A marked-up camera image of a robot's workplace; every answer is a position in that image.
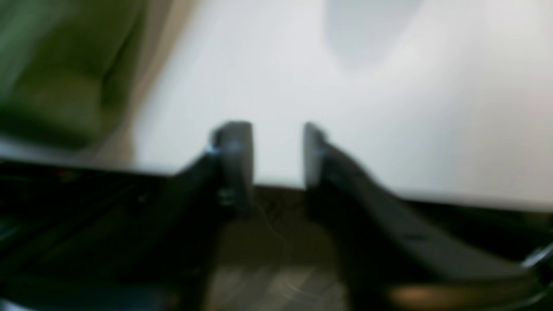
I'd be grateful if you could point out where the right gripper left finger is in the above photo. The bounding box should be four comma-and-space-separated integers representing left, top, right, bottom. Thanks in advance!
1, 121, 254, 311

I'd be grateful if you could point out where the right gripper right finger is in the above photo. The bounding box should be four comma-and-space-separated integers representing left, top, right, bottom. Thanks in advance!
303, 123, 552, 311

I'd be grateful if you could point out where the green t-shirt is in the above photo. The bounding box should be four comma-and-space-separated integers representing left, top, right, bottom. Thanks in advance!
0, 0, 173, 152

